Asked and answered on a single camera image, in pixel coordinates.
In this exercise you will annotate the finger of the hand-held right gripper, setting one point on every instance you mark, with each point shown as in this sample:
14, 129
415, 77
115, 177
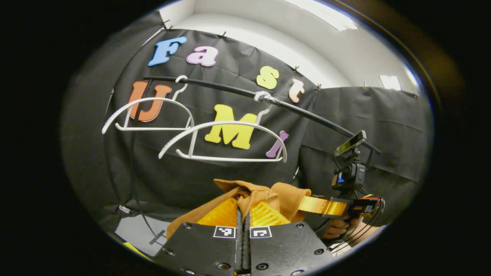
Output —
324, 206

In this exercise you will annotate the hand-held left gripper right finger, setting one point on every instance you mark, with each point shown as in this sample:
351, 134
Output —
284, 245

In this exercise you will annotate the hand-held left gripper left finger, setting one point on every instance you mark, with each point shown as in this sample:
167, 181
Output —
199, 245

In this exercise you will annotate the brown jacket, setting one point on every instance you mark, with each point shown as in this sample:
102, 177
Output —
287, 195

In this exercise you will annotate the white hanger with taped hook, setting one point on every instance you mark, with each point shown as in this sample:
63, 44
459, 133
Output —
234, 122

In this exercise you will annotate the white plastic hanger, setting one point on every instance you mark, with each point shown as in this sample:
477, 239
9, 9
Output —
161, 99

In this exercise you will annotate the black clothes rack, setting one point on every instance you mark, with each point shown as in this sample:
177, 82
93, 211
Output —
222, 87

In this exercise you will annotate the black backdrop cloth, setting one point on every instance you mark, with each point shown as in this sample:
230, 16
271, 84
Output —
383, 122

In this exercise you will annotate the small ceiling light panel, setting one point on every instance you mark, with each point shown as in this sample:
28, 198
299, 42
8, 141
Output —
390, 82

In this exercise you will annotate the grey tape wrap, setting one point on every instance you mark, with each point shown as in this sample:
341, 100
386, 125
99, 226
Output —
264, 96

